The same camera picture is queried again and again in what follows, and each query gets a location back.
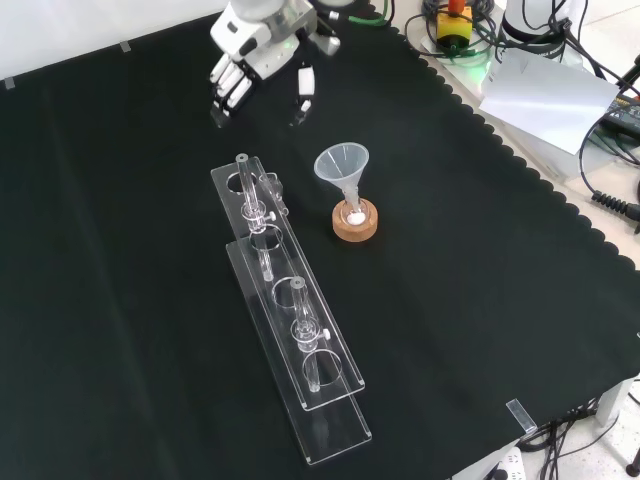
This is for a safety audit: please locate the round-bottom glass flask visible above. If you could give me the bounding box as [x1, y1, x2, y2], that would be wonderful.
[340, 192, 374, 229]

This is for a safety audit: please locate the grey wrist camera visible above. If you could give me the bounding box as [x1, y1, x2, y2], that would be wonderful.
[308, 19, 342, 57]

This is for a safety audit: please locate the black bench cloth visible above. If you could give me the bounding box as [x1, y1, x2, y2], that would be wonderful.
[0, 4, 640, 480]

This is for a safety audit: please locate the clear acrylic funnel stand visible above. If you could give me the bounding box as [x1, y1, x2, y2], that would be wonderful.
[209, 152, 374, 467]

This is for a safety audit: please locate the white table leg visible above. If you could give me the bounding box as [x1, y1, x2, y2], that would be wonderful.
[597, 378, 634, 427]

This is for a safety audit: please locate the black electronic device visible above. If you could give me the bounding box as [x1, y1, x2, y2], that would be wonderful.
[599, 93, 640, 135]

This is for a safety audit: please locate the cork ring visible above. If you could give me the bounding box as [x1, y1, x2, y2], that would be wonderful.
[331, 197, 380, 245]

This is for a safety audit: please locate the black coiled cable plug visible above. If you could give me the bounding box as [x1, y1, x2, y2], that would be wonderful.
[591, 191, 640, 222]

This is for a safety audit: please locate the clear plastic cloth clip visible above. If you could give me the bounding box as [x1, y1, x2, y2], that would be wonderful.
[505, 398, 536, 434]

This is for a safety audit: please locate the white power strip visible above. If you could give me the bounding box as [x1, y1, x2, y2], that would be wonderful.
[482, 447, 526, 480]

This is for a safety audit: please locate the small clear weighing funnel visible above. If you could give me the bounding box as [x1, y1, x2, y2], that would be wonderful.
[258, 172, 290, 217]

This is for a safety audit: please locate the green cable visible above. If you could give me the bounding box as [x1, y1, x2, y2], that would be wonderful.
[347, 13, 394, 27]

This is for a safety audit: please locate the yellow stop button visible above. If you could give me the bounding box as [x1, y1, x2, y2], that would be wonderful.
[435, 0, 474, 54]

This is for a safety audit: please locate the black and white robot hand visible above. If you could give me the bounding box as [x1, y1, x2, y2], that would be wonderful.
[208, 7, 319, 129]

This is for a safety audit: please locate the pale board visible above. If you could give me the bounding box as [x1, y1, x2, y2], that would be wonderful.
[477, 49, 621, 156]

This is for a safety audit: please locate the clear plastic funnel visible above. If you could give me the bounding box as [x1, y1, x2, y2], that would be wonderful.
[313, 143, 370, 211]

